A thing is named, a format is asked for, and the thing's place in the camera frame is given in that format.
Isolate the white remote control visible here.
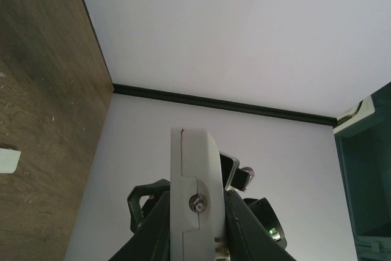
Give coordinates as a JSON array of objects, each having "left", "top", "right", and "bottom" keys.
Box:
[{"left": 170, "top": 127, "right": 226, "bottom": 260}]

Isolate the white battery cover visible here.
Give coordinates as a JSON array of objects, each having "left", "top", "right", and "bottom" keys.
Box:
[{"left": 0, "top": 148, "right": 21, "bottom": 174}]

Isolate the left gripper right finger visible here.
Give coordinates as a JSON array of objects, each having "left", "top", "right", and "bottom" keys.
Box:
[{"left": 224, "top": 190, "right": 294, "bottom": 261}]

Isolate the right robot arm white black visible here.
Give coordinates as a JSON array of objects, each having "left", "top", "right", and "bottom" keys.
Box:
[{"left": 127, "top": 179, "right": 287, "bottom": 249}]

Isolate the black aluminium frame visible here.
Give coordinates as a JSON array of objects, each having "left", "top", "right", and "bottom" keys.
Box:
[{"left": 111, "top": 82, "right": 337, "bottom": 127}]

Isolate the dark teal background cabinet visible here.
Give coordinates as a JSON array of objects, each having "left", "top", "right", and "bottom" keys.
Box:
[{"left": 333, "top": 84, "right": 390, "bottom": 260}]

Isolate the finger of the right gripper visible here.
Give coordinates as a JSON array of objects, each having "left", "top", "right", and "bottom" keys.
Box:
[{"left": 127, "top": 179, "right": 170, "bottom": 233}]

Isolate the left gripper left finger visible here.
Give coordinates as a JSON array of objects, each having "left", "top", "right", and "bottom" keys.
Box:
[{"left": 111, "top": 191, "right": 170, "bottom": 261}]

